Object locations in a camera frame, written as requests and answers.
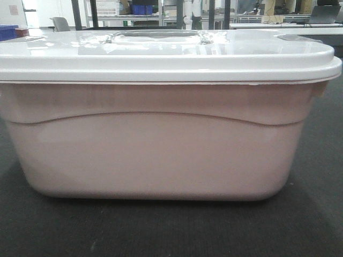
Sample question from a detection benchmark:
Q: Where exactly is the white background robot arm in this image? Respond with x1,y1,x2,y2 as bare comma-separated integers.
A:
183,0,202,30

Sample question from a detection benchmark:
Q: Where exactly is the blue bin on background shelf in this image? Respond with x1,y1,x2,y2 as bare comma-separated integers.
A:
132,5,153,16

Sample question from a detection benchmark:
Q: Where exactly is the white basket on background shelf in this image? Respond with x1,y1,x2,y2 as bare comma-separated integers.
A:
96,0,120,16

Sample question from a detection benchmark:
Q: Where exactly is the blue bin far left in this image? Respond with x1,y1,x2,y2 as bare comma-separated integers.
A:
0,25,19,41

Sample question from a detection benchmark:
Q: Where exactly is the white background table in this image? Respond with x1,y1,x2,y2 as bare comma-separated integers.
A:
230,23,342,35

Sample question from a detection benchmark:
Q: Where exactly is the grey office chair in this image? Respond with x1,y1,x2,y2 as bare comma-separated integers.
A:
50,17,71,32

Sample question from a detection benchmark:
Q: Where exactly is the grey laptop on table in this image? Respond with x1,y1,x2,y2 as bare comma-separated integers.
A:
308,5,341,24

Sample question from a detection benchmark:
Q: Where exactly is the black metal frame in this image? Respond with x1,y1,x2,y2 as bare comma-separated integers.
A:
83,1,237,30

